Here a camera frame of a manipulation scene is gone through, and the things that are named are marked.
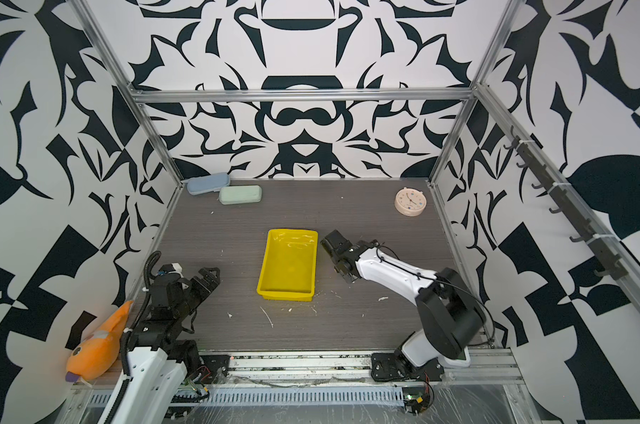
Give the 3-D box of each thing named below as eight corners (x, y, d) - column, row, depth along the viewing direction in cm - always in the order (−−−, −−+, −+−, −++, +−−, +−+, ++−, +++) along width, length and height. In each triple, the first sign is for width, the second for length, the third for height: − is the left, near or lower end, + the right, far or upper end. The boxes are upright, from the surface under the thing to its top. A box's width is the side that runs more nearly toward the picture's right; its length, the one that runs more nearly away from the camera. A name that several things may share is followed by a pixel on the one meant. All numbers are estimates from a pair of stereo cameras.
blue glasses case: (189, 195, 116) (186, 190, 113) (189, 183, 120) (187, 178, 118) (230, 187, 119) (229, 182, 117) (229, 175, 124) (227, 170, 121)
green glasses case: (220, 204, 114) (217, 198, 111) (224, 188, 120) (222, 182, 117) (260, 204, 114) (259, 198, 111) (263, 188, 120) (262, 182, 117)
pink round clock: (397, 216, 111) (400, 210, 108) (392, 193, 119) (394, 187, 116) (426, 216, 111) (430, 210, 108) (419, 193, 119) (422, 187, 116)
